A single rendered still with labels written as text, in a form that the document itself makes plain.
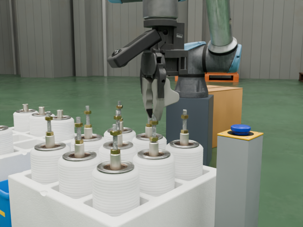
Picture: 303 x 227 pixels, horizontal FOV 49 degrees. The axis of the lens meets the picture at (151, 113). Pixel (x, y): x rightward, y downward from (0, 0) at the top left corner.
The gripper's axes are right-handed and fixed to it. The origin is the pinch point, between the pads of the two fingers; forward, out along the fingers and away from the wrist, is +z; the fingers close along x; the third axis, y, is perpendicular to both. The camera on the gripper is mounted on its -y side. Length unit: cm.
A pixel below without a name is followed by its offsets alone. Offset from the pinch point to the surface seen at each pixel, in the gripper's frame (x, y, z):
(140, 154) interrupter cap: 0.6, -2.5, 9.3
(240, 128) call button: -14.5, 12.7, 1.8
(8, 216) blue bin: 25.3, -29.5, 29.2
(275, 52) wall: 452, 520, -21
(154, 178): -4.4, -1.4, 13.4
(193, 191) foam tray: -5.4, 7.9, 17.8
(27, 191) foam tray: 12.7, -25.7, 18.1
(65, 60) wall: 734, 142, -3
